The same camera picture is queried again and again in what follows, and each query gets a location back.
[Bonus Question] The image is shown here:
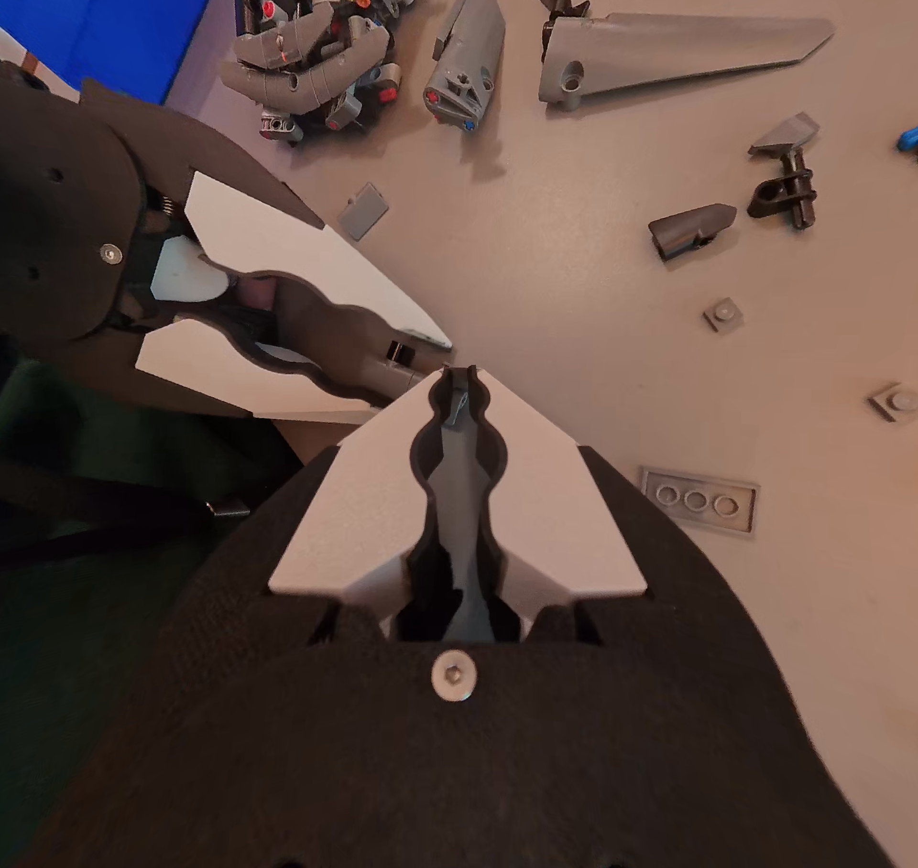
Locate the blue plastic container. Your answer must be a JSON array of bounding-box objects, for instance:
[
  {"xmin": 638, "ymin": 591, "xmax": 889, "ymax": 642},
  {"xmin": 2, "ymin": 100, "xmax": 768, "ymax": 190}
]
[{"xmin": 0, "ymin": 0, "xmax": 230, "ymax": 105}]

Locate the black strap with metal clip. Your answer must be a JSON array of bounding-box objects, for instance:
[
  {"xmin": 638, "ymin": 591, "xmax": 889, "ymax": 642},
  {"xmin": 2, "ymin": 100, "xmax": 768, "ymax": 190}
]
[{"xmin": 0, "ymin": 467, "xmax": 252, "ymax": 561}]

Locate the black lego connector grey tile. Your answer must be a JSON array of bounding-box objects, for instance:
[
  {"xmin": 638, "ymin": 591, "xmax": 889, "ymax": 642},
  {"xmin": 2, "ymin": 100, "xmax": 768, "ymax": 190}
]
[{"xmin": 746, "ymin": 111, "xmax": 821, "ymax": 229}]

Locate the grey rectangular lego plate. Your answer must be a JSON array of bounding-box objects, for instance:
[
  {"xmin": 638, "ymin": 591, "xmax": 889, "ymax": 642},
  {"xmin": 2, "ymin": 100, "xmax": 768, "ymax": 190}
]
[{"xmin": 637, "ymin": 464, "xmax": 760, "ymax": 541}]

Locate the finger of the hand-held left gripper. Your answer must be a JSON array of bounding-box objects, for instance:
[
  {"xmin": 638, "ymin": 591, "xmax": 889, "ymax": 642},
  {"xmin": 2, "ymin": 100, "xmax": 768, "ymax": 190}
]
[
  {"xmin": 151, "ymin": 171, "xmax": 454, "ymax": 350},
  {"xmin": 135, "ymin": 315, "xmax": 394, "ymax": 426}
]

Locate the partly built grey lego model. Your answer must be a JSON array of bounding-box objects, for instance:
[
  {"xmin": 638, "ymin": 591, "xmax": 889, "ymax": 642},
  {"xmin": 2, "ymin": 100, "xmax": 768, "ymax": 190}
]
[{"xmin": 219, "ymin": 0, "xmax": 431, "ymax": 145}]

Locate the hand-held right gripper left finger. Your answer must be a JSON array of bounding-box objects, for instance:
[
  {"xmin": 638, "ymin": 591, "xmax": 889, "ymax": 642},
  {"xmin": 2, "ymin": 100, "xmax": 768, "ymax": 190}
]
[{"xmin": 267, "ymin": 368, "xmax": 456, "ymax": 642}]

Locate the grey lego engine panel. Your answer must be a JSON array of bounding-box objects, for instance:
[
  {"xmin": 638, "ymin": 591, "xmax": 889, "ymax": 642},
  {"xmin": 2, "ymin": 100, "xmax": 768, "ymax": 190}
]
[{"xmin": 423, "ymin": 0, "xmax": 507, "ymax": 132}]

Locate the dark grey curved lego slope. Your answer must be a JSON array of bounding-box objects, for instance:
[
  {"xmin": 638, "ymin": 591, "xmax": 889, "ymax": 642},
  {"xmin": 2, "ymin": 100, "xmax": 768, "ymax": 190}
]
[{"xmin": 647, "ymin": 203, "xmax": 738, "ymax": 263}]

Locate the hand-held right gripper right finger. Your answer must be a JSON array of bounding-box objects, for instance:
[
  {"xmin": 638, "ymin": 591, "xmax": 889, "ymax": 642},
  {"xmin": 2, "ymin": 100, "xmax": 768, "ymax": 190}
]
[{"xmin": 466, "ymin": 365, "xmax": 648, "ymax": 642}]

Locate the large grey lego wing panel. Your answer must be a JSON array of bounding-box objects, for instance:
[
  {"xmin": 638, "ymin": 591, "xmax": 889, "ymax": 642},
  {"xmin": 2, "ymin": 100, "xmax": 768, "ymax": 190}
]
[{"xmin": 538, "ymin": 12, "xmax": 836, "ymax": 113}]

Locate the small grey lego assembly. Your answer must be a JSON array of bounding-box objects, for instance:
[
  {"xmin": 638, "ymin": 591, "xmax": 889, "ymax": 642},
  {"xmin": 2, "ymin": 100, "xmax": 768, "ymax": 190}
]
[{"xmin": 357, "ymin": 341, "xmax": 440, "ymax": 410}]

